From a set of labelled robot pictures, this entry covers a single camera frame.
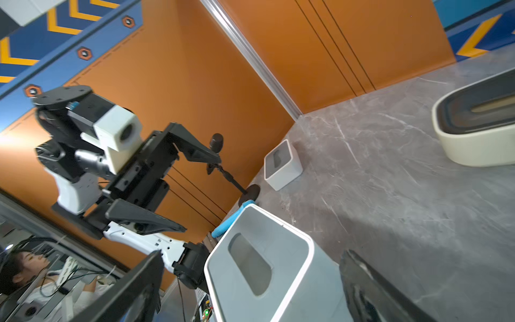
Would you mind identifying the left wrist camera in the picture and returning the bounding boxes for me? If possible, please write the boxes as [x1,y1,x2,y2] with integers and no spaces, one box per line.
[67,93,143,178]

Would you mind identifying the seated person in background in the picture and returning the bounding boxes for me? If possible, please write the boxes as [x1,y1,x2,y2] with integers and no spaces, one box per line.
[1,250,116,321]

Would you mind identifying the black microphone on stand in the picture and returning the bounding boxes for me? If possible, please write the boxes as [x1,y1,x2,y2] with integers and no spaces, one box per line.
[206,133,262,208]

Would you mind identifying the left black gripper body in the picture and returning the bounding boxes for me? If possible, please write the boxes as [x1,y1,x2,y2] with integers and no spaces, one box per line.
[84,131,178,229]

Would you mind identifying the blue toy microphone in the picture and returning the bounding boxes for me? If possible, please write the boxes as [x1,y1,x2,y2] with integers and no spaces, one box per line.
[211,200,256,238]

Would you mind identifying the grey lid tissue box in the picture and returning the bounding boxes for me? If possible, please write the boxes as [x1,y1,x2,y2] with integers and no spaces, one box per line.
[204,205,352,321]
[264,139,303,191]

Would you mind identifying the dark lid cream box left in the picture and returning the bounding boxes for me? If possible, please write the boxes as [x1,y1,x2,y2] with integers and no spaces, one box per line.
[432,68,514,168]

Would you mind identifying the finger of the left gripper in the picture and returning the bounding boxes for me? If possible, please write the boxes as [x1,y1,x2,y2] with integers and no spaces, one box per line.
[105,199,186,236]
[166,123,221,164]

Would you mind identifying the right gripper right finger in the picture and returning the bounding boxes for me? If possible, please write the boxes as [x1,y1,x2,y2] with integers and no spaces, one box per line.
[339,250,435,322]

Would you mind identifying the left green circuit board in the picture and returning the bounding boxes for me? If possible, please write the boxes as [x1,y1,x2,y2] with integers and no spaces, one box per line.
[198,295,213,322]

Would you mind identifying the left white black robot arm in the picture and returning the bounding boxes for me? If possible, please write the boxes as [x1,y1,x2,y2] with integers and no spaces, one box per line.
[32,85,221,291]

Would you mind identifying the left aluminium corner post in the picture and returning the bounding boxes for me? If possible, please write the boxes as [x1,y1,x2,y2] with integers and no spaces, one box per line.
[201,0,303,122]

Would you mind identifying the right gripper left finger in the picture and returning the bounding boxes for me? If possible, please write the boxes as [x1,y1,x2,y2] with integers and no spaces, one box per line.
[72,251,164,322]

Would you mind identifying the grey lid tissue box back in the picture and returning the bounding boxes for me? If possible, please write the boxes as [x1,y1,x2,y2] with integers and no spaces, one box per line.
[204,205,352,321]

